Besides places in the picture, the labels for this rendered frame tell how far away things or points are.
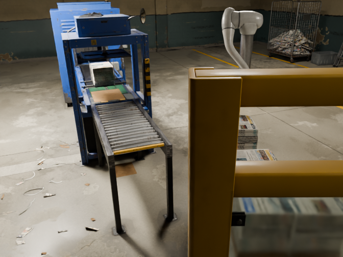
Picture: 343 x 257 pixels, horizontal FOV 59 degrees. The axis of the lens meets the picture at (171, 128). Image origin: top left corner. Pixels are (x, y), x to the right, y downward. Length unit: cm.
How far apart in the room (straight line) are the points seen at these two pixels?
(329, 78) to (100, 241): 256
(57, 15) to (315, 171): 547
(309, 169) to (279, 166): 6
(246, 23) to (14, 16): 920
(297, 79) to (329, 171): 22
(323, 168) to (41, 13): 1064
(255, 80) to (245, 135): 177
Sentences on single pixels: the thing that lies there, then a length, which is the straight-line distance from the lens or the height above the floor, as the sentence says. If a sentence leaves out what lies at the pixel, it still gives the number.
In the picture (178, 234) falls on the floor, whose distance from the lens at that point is 289.
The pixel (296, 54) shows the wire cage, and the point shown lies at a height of 23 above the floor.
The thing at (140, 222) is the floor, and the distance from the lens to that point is 304.
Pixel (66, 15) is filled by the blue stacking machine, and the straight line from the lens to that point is 586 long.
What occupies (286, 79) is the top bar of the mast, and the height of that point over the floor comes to 184.
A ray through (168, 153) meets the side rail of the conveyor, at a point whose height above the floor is 72.
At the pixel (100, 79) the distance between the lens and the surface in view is 443.
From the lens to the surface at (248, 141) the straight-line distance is 234.
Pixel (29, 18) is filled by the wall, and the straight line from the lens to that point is 1105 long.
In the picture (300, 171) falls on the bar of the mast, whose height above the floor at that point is 165.
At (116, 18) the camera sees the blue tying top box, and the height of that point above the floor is 173.
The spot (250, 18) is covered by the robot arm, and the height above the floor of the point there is 179.
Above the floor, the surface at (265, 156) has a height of 107.
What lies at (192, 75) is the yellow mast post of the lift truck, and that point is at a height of 185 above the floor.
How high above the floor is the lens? 198
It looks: 24 degrees down
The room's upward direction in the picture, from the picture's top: 1 degrees counter-clockwise
